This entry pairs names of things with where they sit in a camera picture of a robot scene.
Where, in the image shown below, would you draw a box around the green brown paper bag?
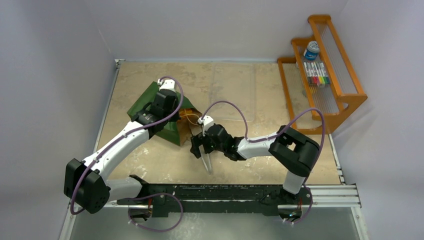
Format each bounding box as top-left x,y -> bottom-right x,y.
127,82 -> 202,146

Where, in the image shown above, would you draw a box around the metal tongs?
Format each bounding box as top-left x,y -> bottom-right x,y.
201,154 -> 213,175

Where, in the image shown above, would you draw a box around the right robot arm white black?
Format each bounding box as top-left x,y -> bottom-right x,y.
190,123 -> 320,204

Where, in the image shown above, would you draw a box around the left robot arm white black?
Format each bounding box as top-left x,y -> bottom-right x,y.
64,89 -> 182,215

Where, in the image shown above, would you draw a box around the clear plastic tray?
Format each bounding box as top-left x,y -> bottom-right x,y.
209,62 -> 256,122

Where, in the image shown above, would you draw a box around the set of coloured markers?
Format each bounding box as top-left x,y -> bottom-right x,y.
303,61 -> 331,88

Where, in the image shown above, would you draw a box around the orange wooden rack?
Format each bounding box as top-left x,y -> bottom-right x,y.
277,14 -> 368,135

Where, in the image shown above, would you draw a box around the blue white jar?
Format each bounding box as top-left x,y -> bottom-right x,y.
303,41 -> 320,61

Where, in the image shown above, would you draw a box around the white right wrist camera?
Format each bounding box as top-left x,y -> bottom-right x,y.
197,115 -> 214,136

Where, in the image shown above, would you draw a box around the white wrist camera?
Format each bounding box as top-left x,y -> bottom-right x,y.
197,115 -> 214,136
157,78 -> 176,93

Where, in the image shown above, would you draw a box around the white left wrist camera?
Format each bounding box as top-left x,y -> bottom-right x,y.
157,78 -> 176,93

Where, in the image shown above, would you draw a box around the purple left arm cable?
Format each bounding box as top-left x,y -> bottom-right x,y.
69,76 -> 185,216

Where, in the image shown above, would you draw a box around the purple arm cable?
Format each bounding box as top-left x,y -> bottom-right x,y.
199,100 -> 327,186
69,76 -> 185,216

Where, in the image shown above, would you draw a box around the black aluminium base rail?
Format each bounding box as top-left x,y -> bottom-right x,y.
67,183 -> 362,220

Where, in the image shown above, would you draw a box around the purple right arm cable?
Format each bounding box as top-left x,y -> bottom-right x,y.
199,100 -> 327,186

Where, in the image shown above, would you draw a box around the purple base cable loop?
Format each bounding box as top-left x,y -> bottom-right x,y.
127,189 -> 185,232

